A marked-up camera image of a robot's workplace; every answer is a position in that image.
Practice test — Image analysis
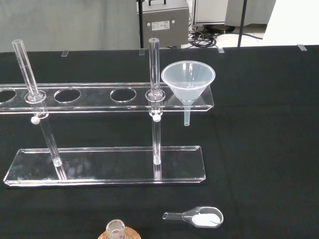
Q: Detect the clear acrylic funnel stand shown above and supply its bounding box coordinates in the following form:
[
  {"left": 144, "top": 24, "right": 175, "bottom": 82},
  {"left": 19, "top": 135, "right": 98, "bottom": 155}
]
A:
[{"left": 0, "top": 37, "right": 215, "bottom": 188}]

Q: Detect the glass weighing funnel with powder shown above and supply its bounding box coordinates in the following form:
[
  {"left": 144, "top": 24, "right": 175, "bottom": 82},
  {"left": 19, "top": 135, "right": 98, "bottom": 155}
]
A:
[{"left": 162, "top": 206, "right": 224, "bottom": 229}]

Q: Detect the black tripod pole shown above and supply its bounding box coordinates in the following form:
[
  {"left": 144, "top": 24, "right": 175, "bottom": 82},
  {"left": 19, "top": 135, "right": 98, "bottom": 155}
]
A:
[
  {"left": 236, "top": 0, "right": 249, "bottom": 48},
  {"left": 136, "top": 0, "right": 147, "bottom": 49}
]

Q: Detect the grey metal equipment box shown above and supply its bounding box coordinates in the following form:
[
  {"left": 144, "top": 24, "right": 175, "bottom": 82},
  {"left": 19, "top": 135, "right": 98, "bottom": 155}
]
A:
[{"left": 137, "top": 0, "right": 190, "bottom": 49}]

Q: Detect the black bench cloth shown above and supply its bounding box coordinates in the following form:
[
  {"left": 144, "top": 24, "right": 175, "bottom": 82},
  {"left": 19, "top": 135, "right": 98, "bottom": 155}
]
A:
[{"left": 0, "top": 44, "right": 319, "bottom": 239}]

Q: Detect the glass round-bottom flask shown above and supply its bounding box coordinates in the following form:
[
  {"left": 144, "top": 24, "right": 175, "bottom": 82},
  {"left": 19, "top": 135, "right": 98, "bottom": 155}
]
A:
[{"left": 105, "top": 219, "right": 126, "bottom": 239}]

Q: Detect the white cabinet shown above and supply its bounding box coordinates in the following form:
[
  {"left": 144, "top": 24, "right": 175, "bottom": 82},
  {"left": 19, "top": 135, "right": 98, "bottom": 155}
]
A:
[{"left": 191, "top": 0, "right": 230, "bottom": 27}]

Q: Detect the pale white board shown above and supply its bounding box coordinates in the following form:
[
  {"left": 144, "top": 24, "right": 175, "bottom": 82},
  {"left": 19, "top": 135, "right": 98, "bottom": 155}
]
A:
[{"left": 262, "top": 0, "right": 319, "bottom": 47}]

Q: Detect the black floor cable bundle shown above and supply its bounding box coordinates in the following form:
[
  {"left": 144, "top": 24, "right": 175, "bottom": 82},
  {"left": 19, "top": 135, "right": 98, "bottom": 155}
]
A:
[{"left": 188, "top": 24, "right": 265, "bottom": 48}]

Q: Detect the cork ring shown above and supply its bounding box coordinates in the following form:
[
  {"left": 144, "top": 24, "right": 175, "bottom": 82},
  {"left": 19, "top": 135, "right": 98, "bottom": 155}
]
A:
[{"left": 97, "top": 225, "right": 142, "bottom": 239}]

